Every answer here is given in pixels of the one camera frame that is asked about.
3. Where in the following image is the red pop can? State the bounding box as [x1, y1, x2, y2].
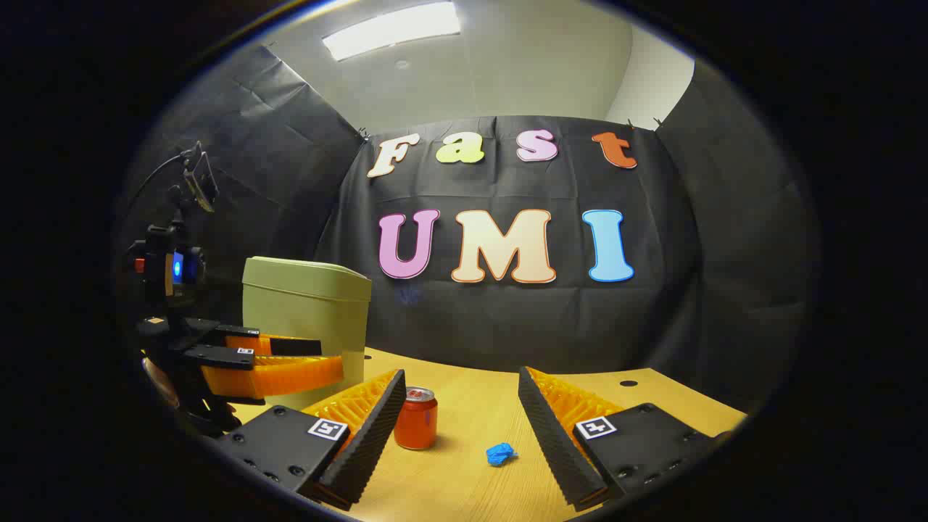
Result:
[394, 386, 439, 451]

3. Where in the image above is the wooden desktop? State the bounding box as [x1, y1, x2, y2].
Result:
[232, 347, 747, 522]

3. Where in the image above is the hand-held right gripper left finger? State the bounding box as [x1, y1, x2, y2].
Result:
[217, 368, 408, 512]

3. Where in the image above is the green desktop garbage bin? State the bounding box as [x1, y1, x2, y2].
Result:
[241, 256, 373, 411]

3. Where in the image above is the ceiling light panel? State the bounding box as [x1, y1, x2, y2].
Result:
[321, 1, 462, 62]

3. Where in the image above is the black backdrop cloth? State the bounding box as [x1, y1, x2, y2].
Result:
[120, 43, 820, 414]

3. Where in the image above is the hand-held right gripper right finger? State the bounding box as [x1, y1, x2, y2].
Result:
[518, 366, 733, 513]

